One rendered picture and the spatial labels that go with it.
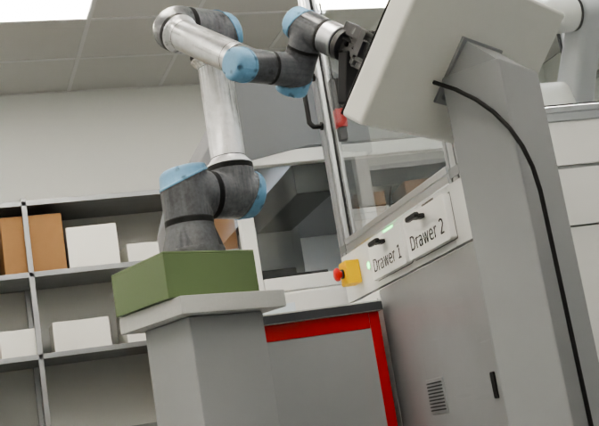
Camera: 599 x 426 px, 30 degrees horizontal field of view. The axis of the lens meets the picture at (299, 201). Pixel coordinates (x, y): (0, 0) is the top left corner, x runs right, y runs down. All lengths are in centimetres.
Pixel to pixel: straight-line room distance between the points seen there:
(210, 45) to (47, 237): 424
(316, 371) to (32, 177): 439
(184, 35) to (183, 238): 47
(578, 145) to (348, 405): 95
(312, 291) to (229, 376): 136
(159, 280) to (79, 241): 423
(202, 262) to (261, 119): 149
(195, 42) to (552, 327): 111
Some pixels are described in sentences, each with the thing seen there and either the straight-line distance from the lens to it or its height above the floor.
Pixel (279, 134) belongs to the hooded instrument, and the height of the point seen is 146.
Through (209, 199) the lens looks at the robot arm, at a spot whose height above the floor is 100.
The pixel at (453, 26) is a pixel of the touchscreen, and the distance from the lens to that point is 202.
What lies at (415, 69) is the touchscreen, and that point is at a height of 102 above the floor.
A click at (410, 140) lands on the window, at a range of 290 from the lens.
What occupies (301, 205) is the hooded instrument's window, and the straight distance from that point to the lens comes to 389.
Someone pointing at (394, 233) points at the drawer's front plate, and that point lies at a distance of 298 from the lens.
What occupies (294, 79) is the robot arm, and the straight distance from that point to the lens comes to 249.
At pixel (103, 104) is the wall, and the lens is 742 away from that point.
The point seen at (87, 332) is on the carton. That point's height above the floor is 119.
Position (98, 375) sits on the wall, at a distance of 705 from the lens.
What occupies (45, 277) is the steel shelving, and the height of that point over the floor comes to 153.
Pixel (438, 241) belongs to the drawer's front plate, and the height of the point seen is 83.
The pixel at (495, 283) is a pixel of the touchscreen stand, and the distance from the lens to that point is 197.
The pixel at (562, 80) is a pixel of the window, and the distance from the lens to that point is 278.
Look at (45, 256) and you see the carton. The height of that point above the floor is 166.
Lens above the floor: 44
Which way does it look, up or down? 11 degrees up
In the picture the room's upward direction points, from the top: 9 degrees counter-clockwise
